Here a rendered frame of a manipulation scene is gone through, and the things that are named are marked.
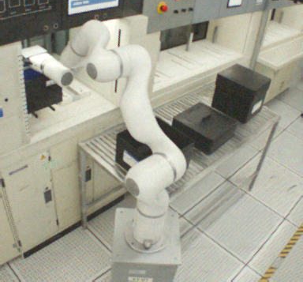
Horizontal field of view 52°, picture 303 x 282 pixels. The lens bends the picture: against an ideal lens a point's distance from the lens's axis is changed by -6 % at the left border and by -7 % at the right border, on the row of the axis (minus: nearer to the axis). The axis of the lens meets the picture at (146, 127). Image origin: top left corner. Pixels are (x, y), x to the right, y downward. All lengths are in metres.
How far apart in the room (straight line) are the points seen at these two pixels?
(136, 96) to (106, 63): 0.15
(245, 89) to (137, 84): 1.13
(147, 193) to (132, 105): 0.28
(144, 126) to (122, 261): 0.55
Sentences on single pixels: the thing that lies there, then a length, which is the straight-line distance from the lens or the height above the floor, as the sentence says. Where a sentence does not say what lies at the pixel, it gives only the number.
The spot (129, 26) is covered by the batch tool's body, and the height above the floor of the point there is 1.37.
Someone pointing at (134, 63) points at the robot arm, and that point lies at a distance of 1.09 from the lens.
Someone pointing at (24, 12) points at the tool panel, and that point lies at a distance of 1.38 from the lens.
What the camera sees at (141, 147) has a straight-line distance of 1.81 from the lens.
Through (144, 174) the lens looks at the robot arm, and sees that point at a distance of 1.06.
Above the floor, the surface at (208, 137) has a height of 0.86.
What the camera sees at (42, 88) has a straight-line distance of 1.67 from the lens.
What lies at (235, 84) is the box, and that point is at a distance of 2.13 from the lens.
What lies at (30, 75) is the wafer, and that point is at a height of 1.10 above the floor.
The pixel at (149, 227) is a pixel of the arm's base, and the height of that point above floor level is 0.89.
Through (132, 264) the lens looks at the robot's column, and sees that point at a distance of 1.37.
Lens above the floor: 1.90
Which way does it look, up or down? 35 degrees down
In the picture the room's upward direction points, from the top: 7 degrees clockwise
